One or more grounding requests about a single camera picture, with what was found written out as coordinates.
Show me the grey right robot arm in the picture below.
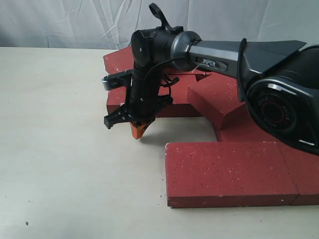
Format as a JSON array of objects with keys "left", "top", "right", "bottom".
[{"left": 103, "top": 27, "right": 319, "bottom": 155}]

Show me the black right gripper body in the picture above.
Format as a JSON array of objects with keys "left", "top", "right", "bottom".
[{"left": 104, "top": 30, "right": 173, "bottom": 128}]

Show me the red second row brick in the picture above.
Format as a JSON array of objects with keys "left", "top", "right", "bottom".
[{"left": 211, "top": 105, "right": 277, "bottom": 142}]

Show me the white fabric backdrop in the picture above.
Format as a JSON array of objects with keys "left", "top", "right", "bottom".
[{"left": 0, "top": 0, "right": 319, "bottom": 49}]

